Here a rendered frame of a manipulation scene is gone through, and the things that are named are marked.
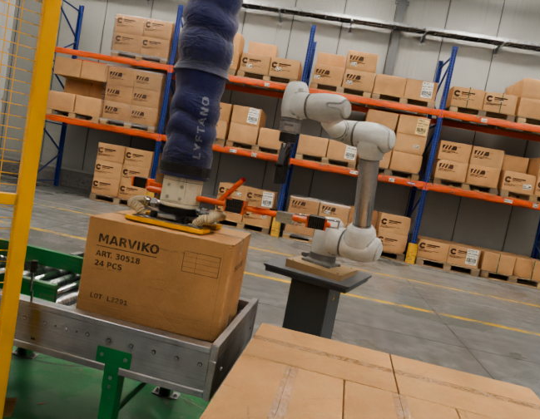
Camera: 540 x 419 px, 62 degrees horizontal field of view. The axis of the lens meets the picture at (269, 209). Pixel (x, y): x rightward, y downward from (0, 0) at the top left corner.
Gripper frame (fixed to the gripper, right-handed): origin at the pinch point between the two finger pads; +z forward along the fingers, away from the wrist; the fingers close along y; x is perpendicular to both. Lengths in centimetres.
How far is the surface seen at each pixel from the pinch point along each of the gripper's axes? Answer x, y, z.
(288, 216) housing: 6.6, 3.3, 13.7
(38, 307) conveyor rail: -77, 36, 64
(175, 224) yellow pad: -36.6, 15.4, 24.9
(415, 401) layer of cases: 66, 25, 68
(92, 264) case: -65, 23, 47
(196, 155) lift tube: -34.7, 9.2, -4.4
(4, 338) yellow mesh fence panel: -83, 45, 74
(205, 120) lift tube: -34.2, 7.6, -19.2
